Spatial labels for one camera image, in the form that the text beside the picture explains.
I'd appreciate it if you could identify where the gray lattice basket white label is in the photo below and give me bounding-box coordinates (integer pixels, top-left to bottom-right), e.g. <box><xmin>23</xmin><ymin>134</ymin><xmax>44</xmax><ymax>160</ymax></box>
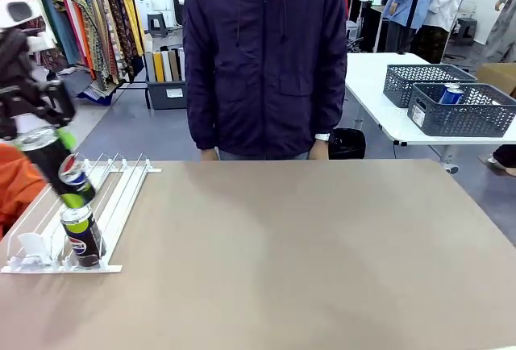
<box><xmin>406</xmin><ymin>82</ymin><xmax>516</xmax><ymax>138</ymax></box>

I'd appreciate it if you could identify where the tan fabric roll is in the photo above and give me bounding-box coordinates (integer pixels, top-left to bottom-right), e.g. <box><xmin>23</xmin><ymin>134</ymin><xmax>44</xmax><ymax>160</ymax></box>
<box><xmin>168</xmin><ymin>49</ymin><xmax>181</xmax><ymax>81</ymax></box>

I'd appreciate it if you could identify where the mannequin in gray dress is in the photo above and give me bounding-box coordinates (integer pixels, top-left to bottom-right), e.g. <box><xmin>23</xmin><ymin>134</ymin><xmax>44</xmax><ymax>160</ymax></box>
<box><xmin>481</xmin><ymin>0</ymin><xmax>516</xmax><ymax>65</ymax></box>

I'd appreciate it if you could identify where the black trash bin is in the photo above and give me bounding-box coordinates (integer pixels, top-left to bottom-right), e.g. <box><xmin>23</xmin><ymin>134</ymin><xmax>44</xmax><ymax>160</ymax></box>
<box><xmin>328</xmin><ymin>127</ymin><xmax>367</xmax><ymax>160</ymax></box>

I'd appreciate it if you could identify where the person in navy jacket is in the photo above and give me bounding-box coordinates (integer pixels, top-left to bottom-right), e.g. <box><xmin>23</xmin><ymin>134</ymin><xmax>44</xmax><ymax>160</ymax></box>
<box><xmin>181</xmin><ymin>0</ymin><xmax>348</xmax><ymax>161</ymax></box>

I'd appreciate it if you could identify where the large cardboard box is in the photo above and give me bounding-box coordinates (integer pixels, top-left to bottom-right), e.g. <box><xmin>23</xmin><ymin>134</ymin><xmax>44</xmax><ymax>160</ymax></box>
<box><xmin>475</xmin><ymin>62</ymin><xmax>516</xmax><ymax>97</ymax></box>

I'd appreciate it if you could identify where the bystander leg white shoe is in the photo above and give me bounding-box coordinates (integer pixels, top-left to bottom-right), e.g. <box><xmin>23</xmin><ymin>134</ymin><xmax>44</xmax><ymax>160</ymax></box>
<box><xmin>477</xmin><ymin>144</ymin><xmax>516</xmax><ymax>177</ymax></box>

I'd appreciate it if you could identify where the white wire can dispenser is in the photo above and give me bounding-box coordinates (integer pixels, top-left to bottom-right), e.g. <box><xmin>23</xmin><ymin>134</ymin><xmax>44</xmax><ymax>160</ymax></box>
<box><xmin>0</xmin><ymin>151</ymin><xmax>163</xmax><ymax>275</ymax></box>

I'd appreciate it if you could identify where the yellow hanging garment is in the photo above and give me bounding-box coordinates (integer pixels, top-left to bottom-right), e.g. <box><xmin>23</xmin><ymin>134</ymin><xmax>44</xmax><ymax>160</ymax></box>
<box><xmin>113</xmin><ymin>0</ymin><xmax>145</xmax><ymax>56</ymax></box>

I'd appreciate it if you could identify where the gray plastic stool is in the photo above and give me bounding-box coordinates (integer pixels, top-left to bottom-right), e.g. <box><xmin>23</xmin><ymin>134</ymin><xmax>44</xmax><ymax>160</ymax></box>
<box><xmin>455</xmin><ymin>17</ymin><xmax>479</xmax><ymax>47</ymax></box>
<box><xmin>147</xmin><ymin>11</ymin><xmax>169</xmax><ymax>39</ymax></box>

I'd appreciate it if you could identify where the orange cloth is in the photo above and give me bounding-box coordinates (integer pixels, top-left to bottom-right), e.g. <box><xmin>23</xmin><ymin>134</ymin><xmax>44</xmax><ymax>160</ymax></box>
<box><xmin>0</xmin><ymin>143</ymin><xmax>48</xmax><ymax>238</ymax></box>

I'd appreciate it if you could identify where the blue cloth pile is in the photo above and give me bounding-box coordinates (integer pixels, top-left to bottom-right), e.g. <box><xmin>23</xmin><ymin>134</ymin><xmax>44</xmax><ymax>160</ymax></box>
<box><xmin>76</xmin><ymin>83</ymin><xmax>118</xmax><ymax>107</ymax></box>

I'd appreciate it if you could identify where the gray storage bin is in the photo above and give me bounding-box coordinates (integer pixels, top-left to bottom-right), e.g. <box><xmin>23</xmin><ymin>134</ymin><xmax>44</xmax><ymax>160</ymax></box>
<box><xmin>144</xmin><ymin>79</ymin><xmax>189</xmax><ymax>111</ymax></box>

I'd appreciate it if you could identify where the person's left hand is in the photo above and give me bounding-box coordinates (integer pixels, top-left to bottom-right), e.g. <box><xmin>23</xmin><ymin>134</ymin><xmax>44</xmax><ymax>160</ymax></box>
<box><xmin>309</xmin><ymin>140</ymin><xmax>331</xmax><ymax>160</ymax></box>

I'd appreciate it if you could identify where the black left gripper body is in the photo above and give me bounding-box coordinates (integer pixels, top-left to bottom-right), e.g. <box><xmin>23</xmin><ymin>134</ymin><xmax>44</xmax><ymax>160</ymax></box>
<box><xmin>0</xmin><ymin>77</ymin><xmax>77</xmax><ymax>141</ymax></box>

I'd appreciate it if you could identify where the gray plastic lattice basket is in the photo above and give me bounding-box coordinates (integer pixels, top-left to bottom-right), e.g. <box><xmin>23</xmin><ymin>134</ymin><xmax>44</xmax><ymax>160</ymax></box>
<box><xmin>382</xmin><ymin>63</ymin><xmax>479</xmax><ymax>109</ymax></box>

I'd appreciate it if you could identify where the teal hanging garment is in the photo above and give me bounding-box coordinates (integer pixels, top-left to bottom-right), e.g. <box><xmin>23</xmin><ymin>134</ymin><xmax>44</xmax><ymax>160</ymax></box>
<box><xmin>34</xmin><ymin>0</ymin><xmax>81</xmax><ymax>67</ymax></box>

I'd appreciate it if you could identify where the white side table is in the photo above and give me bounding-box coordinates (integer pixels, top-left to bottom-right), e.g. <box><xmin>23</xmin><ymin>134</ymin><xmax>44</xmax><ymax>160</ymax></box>
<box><xmin>344</xmin><ymin>52</ymin><xmax>516</xmax><ymax>174</ymax></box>

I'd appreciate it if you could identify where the yellow fabric roll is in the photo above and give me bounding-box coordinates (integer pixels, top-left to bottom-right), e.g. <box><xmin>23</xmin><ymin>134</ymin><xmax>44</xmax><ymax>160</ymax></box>
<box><xmin>152</xmin><ymin>51</ymin><xmax>164</xmax><ymax>83</ymax></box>

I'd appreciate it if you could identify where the rack of colourful garments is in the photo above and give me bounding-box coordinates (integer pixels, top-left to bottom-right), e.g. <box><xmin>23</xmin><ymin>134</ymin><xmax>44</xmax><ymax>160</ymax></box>
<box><xmin>22</xmin><ymin>0</ymin><xmax>145</xmax><ymax>97</ymax></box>

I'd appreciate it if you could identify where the black lime Pepsi can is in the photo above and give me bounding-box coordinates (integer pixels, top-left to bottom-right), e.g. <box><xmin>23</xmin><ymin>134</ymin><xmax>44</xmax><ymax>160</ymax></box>
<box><xmin>18</xmin><ymin>126</ymin><xmax>98</xmax><ymax>209</ymax></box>
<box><xmin>59</xmin><ymin>204</ymin><xmax>108</xmax><ymax>269</ymax></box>

